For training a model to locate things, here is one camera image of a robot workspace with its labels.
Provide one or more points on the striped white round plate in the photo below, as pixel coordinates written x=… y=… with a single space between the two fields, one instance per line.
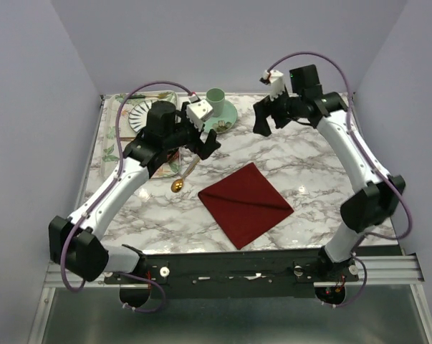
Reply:
x=137 y=117

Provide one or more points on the aluminium frame rail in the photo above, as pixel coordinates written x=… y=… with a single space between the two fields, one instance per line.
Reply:
x=392 y=270

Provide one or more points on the green handled gold fork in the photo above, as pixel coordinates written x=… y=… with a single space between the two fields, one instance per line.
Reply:
x=161 y=95

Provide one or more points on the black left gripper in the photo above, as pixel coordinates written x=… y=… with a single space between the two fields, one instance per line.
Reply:
x=203 y=150

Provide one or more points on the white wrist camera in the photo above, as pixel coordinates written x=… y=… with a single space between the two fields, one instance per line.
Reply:
x=274 y=79
x=198 y=113

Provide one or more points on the orange black coffee mug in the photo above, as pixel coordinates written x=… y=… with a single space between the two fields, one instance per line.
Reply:
x=174 y=154

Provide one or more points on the floral rectangular serving tray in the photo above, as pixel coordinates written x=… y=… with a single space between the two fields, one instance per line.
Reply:
x=116 y=121

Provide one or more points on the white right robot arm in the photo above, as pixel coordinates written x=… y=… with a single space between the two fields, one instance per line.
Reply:
x=375 y=189

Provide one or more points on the green plastic cup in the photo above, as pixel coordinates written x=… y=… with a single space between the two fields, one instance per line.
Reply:
x=216 y=98

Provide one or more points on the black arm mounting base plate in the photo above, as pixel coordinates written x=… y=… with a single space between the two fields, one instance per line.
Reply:
x=270 y=273

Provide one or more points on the dark red cloth napkin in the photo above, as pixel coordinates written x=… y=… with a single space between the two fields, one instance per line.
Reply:
x=245 y=205

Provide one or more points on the gold spoon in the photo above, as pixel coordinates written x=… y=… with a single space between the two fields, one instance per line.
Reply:
x=177 y=185

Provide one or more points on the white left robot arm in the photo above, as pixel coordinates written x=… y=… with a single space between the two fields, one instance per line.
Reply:
x=75 y=242

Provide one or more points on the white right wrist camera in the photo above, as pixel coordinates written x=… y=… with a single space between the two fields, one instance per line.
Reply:
x=274 y=79

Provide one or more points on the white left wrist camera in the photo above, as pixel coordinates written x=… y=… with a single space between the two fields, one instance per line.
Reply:
x=198 y=113

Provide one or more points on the green round saucer plate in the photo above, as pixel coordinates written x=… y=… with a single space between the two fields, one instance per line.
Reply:
x=224 y=122

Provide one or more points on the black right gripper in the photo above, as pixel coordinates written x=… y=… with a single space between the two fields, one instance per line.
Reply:
x=264 y=108

